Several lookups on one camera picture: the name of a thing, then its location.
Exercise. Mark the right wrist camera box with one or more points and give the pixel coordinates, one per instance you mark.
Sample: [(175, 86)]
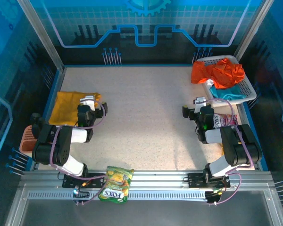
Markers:
[(200, 103)]

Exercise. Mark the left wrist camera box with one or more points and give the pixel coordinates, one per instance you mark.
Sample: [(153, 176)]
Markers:
[(88, 101)]

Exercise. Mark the yellow folded t-shirt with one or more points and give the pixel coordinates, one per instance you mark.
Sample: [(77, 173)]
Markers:
[(63, 108)]

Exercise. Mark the white plastic laundry basket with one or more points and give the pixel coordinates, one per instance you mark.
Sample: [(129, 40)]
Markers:
[(246, 88)]

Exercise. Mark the purple Fox's candy bag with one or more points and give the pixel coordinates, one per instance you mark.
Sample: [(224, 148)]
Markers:
[(225, 118)]

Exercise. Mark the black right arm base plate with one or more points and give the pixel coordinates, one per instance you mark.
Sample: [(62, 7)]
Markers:
[(195, 180)]

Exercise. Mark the aluminium mounting rail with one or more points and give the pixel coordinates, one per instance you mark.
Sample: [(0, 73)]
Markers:
[(155, 176)]

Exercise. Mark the white cloth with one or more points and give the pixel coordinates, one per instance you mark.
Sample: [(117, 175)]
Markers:
[(209, 83)]

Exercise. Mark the green Fox's candy bag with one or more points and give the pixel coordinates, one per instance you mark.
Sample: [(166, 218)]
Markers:
[(116, 183)]

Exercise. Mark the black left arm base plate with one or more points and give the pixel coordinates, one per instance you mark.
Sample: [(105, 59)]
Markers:
[(94, 181)]

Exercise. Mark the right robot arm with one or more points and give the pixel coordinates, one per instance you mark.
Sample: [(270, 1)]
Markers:
[(235, 146)]

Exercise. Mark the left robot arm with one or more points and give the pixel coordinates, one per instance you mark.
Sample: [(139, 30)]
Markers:
[(61, 141)]

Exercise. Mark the terracotta knife block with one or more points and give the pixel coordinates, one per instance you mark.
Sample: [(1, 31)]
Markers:
[(27, 141)]

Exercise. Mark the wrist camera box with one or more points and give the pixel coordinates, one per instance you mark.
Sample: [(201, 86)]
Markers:
[(88, 101), (200, 103)]

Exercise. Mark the teal t-shirt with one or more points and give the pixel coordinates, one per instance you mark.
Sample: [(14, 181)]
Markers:
[(228, 93)]

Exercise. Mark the aluminium frame post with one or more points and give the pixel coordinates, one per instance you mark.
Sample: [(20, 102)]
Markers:
[(252, 30), (41, 35)]

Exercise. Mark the orange t-shirt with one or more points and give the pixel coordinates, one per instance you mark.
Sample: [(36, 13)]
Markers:
[(222, 73)]

